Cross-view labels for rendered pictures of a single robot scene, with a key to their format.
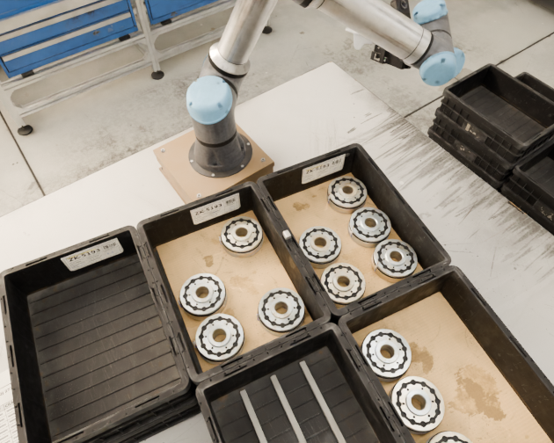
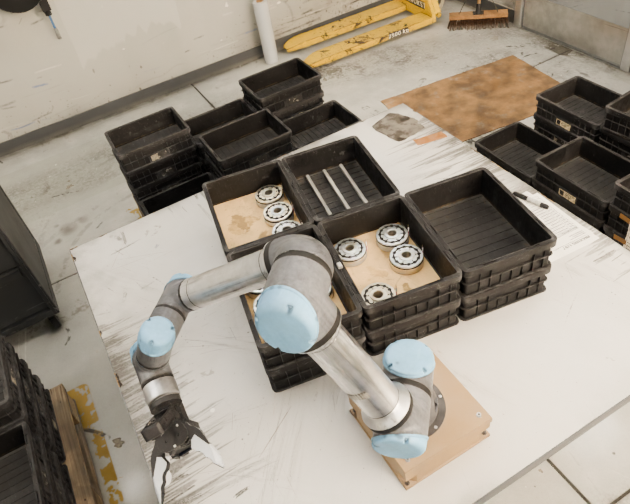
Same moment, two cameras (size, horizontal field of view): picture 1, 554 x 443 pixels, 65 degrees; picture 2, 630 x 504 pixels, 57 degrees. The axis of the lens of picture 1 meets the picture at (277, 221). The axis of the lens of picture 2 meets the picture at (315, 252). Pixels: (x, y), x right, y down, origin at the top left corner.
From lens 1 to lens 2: 1.73 m
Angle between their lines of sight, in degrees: 80
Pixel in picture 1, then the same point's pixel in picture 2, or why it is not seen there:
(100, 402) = (464, 213)
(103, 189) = (550, 409)
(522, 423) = (224, 214)
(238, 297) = (381, 264)
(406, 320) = not seen: hidden behind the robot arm
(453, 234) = (190, 355)
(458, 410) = (255, 217)
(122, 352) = (458, 234)
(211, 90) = (404, 355)
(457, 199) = not seen: hidden behind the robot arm
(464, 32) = not seen: outside the picture
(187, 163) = (444, 395)
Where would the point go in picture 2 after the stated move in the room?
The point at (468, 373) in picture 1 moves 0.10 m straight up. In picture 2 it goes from (241, 231) to (234, 209)
